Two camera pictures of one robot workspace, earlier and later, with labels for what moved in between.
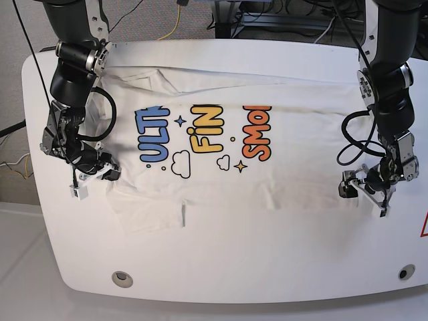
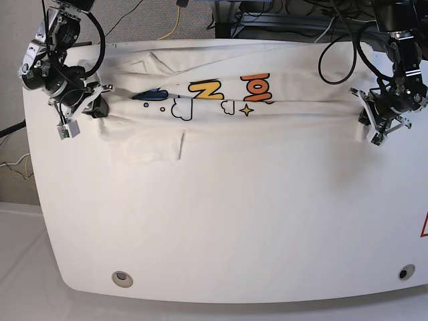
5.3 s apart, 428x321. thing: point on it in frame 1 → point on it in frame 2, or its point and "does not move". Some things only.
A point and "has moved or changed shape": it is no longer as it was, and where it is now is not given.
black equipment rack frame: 226,30 does not move
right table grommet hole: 406,271 does not move
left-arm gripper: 380,178 → 388,108
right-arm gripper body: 91,161 → 75,99
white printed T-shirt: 183,140 has moved or changed shape
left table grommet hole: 122,279 does not move
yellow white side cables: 27,160 does not move
